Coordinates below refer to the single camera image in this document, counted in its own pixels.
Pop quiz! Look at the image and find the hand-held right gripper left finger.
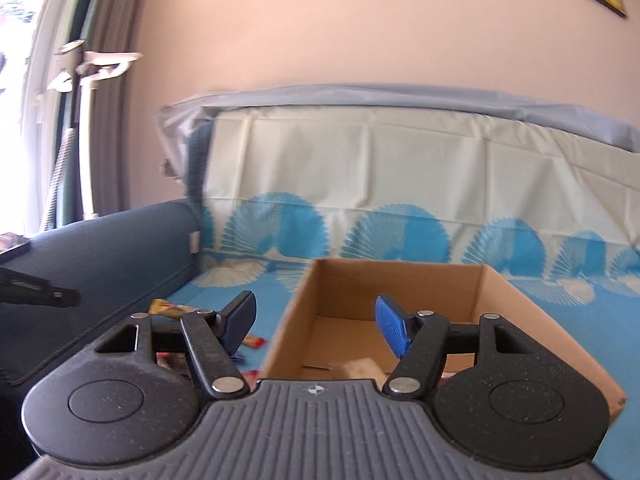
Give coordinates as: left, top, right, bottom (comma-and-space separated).
94, 290, 259, 402

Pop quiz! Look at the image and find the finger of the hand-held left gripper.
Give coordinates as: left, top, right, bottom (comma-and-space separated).
0, 266, 81, 308

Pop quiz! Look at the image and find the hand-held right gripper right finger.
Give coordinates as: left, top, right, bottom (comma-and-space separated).
375, 293, 540, 403

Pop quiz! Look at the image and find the brown cardboard box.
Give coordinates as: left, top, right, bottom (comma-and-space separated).
260, 258, 628, 423

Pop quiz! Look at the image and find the black snack bar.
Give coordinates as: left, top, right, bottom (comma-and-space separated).
156, 352, 193, 381

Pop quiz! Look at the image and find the dark flat object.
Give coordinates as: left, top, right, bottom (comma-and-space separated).
0, 232, 32, 262

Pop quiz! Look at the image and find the yellow snack packet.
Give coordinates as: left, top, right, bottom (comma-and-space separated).
150, 298, 200, 319

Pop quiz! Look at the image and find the blue white printed sheet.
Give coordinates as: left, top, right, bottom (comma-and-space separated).
162, 105, 640, 411

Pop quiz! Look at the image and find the white standing appliance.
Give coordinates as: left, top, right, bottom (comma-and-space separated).
37, 42, 143, 221

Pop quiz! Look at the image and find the window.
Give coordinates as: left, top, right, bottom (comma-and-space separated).
0, 0, 51, 241

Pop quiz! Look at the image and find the grey plastic cover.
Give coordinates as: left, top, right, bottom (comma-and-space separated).
157, 82, 640, 153

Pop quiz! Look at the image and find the grey curtain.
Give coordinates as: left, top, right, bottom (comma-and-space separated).
30, 0, 151, 226

